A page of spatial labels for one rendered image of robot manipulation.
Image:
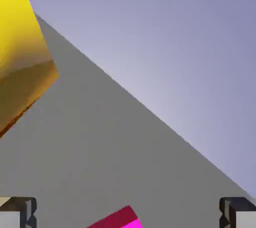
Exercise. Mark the small magenta cube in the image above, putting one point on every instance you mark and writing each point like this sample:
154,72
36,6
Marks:
120,219

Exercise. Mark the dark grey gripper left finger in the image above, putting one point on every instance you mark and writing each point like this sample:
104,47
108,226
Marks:
22,212

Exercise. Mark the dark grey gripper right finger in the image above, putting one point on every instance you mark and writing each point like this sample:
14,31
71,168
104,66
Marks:
236,212

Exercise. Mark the large yellow box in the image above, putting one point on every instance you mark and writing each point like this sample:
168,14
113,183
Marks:
18,51

